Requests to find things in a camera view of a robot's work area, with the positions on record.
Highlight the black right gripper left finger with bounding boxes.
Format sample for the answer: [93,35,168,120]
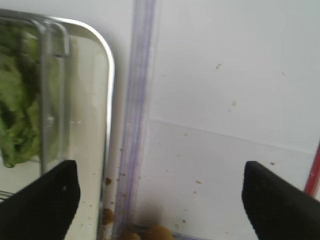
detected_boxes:
[0,160,81,240]

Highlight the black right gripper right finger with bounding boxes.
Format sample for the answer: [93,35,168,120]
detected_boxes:
[241,161,320,240]

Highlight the green lettuce pile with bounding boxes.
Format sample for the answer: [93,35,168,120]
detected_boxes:
[0,20,41,168]

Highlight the front sesame bun top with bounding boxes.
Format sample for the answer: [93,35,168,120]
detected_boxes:
[120,225,174,240]

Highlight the metal baking tray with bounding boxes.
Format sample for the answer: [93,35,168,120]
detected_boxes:
[0,9,115,240]

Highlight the clear plastic salad container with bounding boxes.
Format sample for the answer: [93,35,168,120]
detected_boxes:
[0,16,70,173]

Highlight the right red rail strip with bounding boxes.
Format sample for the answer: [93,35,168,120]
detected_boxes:
[304,145,320,198]

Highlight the right clear divider rail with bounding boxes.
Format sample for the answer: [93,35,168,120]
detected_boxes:
[111,0,163,240]

